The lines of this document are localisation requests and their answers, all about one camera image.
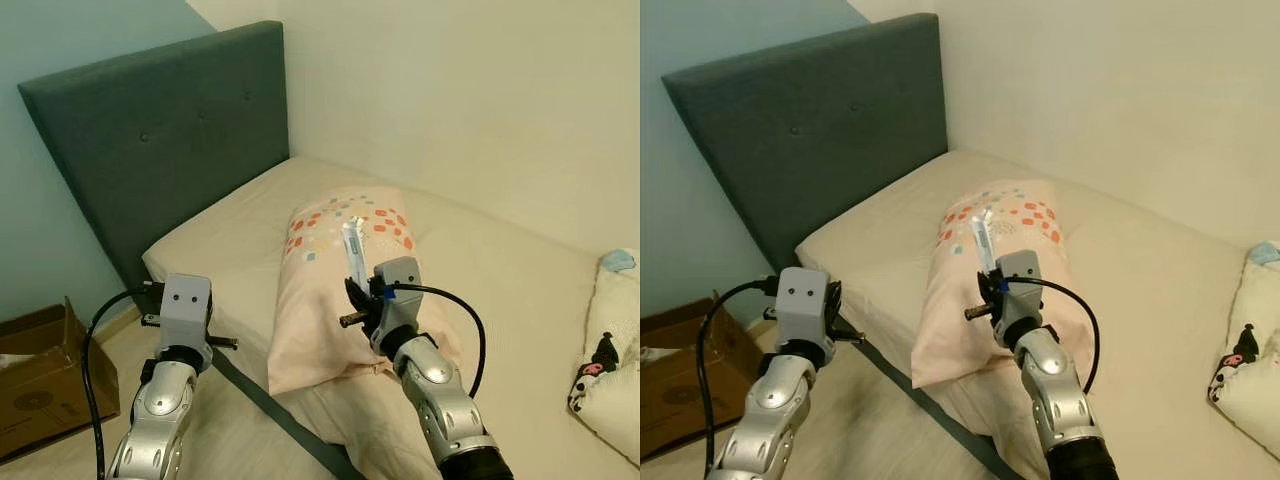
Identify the pink dotted pillow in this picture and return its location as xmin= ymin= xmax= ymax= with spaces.
xmin=910 ymin=178 xmax=1096 ymax=389
xmin=267 ymin=185 xmax=466 ymax=396

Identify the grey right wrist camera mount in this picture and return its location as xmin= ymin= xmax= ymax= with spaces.
xmin=995 ymin=250 xmax=1041 ymax=326
xmin=370 ymin=257 xmax=421 ymax=331

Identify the teal fabric headboard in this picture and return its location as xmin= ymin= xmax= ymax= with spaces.
xmin=18 ymin=20 xmax=291 ymax=291
xmin=662 ymin=12 xmax=949 ymax=273

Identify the cream cartoon print quilt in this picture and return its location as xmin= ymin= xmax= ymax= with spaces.
xmin=568 ymin=248 xmax=641 ymax=466
xmin=1208 ymin=240 xmax=1280 ymax=433

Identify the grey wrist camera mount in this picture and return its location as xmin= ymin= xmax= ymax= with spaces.
xmin=995 ymin=250 xmax=1041 ymax=326
xmin=158 ymin=273 xmax=213 ymax=349
xmin=370 ymin=257 xmax=421 ymax=331
xmin=775 ymin=266 xmax=831 ymax=346

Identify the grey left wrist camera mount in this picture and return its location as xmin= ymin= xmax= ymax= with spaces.
xmin=775 ymin=266 xmax=831 ymax=346
xmin=158 ymin=273 xmax=213 ymax=349

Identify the mattress with beige sheet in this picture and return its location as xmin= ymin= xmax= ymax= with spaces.
xmin=142 ymin=155 xmax=641 ymax=480
xmin=795 ymin=148 xmax=1280 ymax=480

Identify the brown cardboard box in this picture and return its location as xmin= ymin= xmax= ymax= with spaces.
xmin=640 ymin=292 xmax=771 ymax=463
xmin=0 ymin=297 xmax=121 ymax=463

